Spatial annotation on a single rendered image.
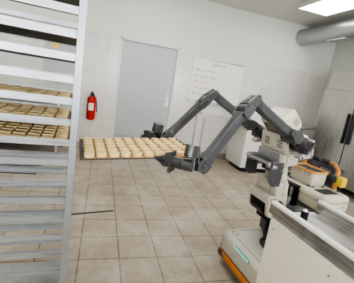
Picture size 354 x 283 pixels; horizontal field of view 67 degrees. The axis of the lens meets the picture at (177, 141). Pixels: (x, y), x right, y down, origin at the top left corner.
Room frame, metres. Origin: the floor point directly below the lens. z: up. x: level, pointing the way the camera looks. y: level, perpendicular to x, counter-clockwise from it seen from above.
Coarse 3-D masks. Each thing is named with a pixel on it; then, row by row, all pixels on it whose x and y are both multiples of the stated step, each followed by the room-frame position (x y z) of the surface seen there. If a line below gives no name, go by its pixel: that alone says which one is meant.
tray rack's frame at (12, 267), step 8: (8, 264) 1.43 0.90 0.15; (16, 264) 1.44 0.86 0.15; (24, 264) 1.45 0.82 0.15; (32, 264) 1.46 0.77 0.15; (40, 264) 1.47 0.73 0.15; (48, 264) 1.49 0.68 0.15; (56, 264) 1.50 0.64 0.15; (0, 280) 1.30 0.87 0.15; (8, 280) 1.31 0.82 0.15; (16, 280) 1.32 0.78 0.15; (24, 280) 1.33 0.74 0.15; (32, 280) 1.34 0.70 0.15; (40, 280) 1.35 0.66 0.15; (48, 280) 1.36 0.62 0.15; (56, 280) 1.37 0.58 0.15
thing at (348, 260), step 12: (276, 204) 1.17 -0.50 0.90; (276, 216) 1.16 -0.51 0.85; (288, 216) 1.10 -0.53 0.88; (300, 228) 1.03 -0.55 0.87; (312, 228) 0.98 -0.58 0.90; (312, 240) 0.96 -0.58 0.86; (324, 240) 0.92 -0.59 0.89; (324, 252) 0.90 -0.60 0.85; (336, 252) 0.87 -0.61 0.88; (348, 252) 0.84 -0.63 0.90; (348, 264) 0.82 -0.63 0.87
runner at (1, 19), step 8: (0, 16) 1.03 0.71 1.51; (8, 16) 1.04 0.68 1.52; (8, 24) 1.04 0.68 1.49; (16, 24) 1.05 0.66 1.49; (24, 24) 1.06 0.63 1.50; (32, 24) 1.07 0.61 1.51; (40, 24) 1.08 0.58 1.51; (48, 32) 1.09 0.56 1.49; (56, 32) 1.10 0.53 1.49; (64, 32) 1.11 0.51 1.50; (72, 32) 1.12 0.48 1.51
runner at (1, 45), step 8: (0, 40) 1.03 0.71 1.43; (0, 48) 1.03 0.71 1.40; (8, 48) 1.04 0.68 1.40; (16, 48) 1.05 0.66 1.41; (24, 48) 1.06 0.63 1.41; (32, 48) 1.07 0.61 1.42; (40, 48) 1.08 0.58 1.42; (48, 56) 1.09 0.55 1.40; (56, 56) 1.10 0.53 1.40; (64, 56) 1.11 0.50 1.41; (72, 56) 1.12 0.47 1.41
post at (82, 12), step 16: (80, 0) 1.10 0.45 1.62; (80, 16) 1.10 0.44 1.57; (80, 32) 1.10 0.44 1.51; (80, 48) 1.11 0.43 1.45; (80, 64) 1.11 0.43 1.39; (80, 80) 1.11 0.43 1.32; (64, 224) 1.10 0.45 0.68; (64, 240) 1.10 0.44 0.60; (64, 256) 1.11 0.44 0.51; (64, 272) 1.11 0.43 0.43
